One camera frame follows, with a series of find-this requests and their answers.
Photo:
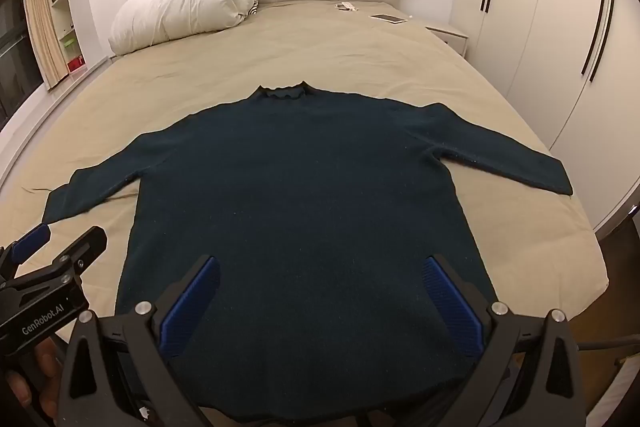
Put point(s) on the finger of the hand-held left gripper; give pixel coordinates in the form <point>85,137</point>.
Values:
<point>30,242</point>
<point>82,249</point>

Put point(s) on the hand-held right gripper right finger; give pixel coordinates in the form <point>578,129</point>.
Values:
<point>452,307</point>

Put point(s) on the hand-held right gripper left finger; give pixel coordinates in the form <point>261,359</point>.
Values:
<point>192,307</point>

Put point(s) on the dark teal sweater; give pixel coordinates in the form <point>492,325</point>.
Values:
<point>310,187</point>

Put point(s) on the person's left hand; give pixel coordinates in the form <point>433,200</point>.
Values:
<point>50,357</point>

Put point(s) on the red box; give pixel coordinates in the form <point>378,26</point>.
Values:
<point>76,63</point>

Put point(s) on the green box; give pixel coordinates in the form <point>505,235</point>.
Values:
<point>67,43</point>

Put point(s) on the beige curtain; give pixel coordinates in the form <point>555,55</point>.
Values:
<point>42,22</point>

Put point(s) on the white rolled duvet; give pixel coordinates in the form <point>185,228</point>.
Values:
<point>185,2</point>

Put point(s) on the white nightstand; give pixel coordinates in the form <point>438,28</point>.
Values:
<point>450,37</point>

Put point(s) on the beige bed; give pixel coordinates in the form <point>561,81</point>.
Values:
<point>320,52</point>

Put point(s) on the white wardrobe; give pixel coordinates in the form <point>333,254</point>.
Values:
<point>545,32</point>

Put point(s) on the white tablet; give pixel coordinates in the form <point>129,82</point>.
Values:
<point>389,18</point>

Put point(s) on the black white striped cloth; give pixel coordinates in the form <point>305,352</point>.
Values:
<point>254,4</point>

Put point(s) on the small remote control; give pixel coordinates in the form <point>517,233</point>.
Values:
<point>346,6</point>

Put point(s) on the white wall shelf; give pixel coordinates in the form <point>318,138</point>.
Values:
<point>62,7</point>

